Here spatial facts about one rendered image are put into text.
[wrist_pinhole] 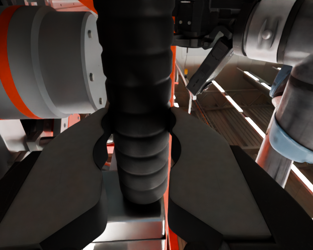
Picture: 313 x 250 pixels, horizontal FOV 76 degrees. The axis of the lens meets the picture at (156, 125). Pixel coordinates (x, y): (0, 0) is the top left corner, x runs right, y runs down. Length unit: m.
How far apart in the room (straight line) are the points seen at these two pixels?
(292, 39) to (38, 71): 0.27
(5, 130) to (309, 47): 0.41
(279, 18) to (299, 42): 0.04
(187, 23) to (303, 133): 0.22
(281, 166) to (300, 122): 0.33
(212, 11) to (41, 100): 0.26
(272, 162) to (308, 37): 0.40
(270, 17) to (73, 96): 0.24
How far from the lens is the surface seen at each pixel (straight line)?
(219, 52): 0.33
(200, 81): 0.36
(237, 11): 0.33
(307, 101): 0.29
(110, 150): 4.13
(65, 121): 0.56
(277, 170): 0.62
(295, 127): 0.31
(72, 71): 0.24
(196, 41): 0.33
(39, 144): 0.42
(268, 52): 0.30
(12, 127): 0.39
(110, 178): 0.18
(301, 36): 0.28
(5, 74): 0.26
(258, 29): 0.29
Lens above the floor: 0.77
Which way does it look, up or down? 32 degrees up
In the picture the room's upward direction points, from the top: 180 degrees clockwise
